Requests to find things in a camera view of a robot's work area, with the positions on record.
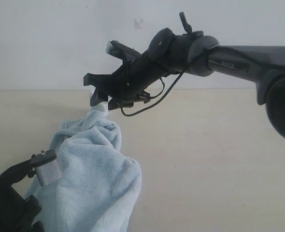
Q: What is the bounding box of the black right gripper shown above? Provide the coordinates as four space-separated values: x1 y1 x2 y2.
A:
84 50 176 109

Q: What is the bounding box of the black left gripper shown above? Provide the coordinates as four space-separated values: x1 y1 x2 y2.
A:
0 184 43 232

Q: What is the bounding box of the light blue fluffy towel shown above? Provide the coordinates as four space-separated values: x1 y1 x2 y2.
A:
26 104 142 232

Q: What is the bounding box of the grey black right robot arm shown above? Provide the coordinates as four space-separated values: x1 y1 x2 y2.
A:
83 28 285 138

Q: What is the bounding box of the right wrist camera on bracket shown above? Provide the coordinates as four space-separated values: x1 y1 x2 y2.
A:
105 40 141 62

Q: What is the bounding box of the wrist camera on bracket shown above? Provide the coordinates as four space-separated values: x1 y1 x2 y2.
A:
105 40 141 62
0 149 61 187

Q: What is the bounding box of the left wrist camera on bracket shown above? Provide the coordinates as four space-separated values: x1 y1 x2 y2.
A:
0 149 61 187

